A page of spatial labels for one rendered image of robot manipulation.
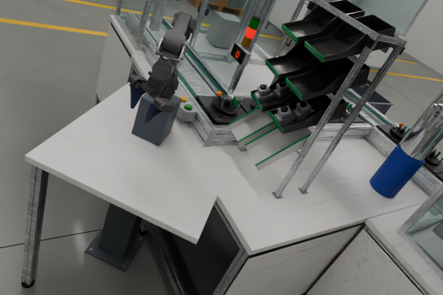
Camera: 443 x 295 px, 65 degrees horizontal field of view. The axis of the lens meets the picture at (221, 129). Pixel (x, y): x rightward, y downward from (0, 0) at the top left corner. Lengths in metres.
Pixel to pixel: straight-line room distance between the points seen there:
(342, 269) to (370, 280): 0.16
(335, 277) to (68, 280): 1.41
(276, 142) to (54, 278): 1.34
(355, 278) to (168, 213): 1.09
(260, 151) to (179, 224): 0.49
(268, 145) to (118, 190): 0.66
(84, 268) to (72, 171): 0.88
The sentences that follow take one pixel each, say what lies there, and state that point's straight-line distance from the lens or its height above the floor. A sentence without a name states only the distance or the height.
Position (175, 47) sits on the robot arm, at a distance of 1.08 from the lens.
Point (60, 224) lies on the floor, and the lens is 2.34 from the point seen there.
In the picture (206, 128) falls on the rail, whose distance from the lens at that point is 1.68.
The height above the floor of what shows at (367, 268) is 0.66.
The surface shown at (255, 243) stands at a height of 0.86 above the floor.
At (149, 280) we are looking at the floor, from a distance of 2.19.
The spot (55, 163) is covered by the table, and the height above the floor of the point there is 0.86.
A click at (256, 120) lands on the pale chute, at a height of 1.08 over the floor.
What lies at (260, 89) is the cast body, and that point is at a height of 1.25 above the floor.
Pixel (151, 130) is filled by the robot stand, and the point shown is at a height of 0.92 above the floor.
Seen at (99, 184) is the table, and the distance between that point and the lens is 1.37.
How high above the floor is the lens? 1.83
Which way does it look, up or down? 31 degrees down
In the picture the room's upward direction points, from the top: 24 degrees clockwise
